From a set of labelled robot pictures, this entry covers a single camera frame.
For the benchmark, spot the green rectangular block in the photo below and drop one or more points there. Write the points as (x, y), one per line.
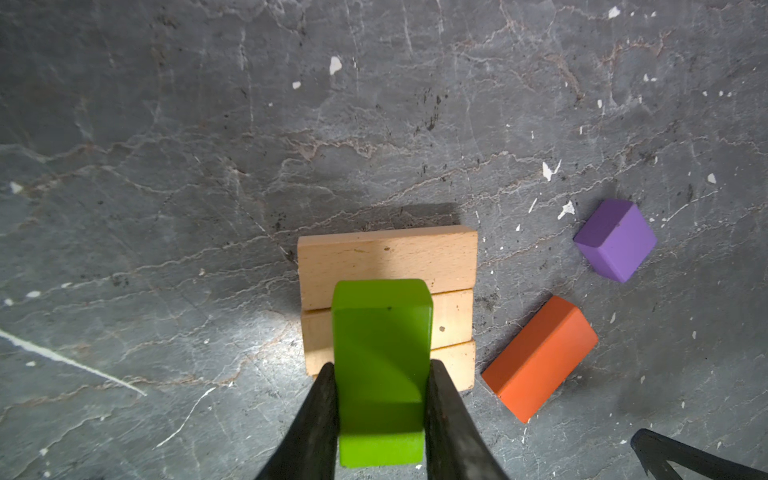
(382, 332)

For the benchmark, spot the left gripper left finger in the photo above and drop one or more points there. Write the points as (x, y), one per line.
(309, 448)

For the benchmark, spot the natural wood block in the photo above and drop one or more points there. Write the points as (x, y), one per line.
(459, 360)
(452, 324)
(444, 257)

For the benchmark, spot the red-orange rectangular block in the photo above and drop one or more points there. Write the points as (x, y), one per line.
(540, 357)

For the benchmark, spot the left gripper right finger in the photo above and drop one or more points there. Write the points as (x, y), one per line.
(454, 447)

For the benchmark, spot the purple cube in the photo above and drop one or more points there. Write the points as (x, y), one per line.
(616, 239)

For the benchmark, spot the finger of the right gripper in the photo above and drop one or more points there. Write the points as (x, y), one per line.
(657, 452)

